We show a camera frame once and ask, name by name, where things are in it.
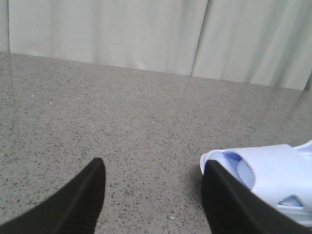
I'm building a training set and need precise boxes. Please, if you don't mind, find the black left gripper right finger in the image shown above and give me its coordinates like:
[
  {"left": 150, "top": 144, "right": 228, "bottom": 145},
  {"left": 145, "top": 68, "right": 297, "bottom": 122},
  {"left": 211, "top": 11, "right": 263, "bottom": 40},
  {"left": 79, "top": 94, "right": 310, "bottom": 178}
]
[{"left": 203, "top": 160, "right": 311, "bottom": 234}]

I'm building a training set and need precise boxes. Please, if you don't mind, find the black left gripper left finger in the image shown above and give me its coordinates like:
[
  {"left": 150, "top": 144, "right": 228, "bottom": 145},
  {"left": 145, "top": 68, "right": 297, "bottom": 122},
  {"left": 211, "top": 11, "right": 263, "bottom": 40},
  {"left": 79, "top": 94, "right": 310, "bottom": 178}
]
[{"left": 0, "top": 158, "right": 106, "bottom": 234}]

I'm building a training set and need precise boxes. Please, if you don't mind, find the light blue slipper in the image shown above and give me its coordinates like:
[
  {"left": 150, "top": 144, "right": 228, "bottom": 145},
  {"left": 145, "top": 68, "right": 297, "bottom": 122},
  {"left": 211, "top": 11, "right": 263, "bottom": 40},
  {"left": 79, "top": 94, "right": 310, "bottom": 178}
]
[{"left": 200, "top": 141, "right": 312, "bottom": 228}]

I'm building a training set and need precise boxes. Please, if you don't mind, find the pale green curtain backdrop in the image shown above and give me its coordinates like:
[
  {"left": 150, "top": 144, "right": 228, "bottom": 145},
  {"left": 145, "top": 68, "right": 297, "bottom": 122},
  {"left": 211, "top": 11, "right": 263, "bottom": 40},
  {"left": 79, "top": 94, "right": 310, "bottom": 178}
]
[{"left": 0, "top": 0, "right": 312, "bottom": 90}]

